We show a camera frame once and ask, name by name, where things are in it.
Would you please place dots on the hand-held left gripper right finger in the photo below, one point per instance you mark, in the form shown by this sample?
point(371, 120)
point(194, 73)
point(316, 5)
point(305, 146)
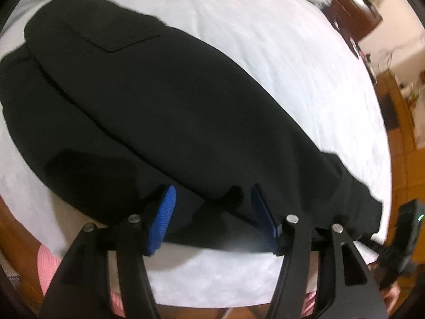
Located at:
point(265, 221)

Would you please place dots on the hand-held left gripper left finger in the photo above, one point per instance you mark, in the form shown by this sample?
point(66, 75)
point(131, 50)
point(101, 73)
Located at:
point(163, 217)

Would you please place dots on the black pants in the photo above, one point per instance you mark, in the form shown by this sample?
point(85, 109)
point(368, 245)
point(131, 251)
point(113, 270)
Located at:
point(166, 106)

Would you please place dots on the light wooden furniture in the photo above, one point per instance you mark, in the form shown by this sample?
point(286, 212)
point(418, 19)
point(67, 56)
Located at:
point(396, 113)

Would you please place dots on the person's pink clothing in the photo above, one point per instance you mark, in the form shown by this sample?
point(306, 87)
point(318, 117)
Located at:
point(49, 269)

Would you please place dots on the white bed sheet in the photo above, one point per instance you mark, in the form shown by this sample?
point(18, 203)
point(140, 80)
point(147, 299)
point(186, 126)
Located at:
point(265, 40)

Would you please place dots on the dark wooden cabinet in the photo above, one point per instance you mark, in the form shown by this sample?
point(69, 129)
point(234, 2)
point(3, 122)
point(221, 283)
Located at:
point(352, 3)

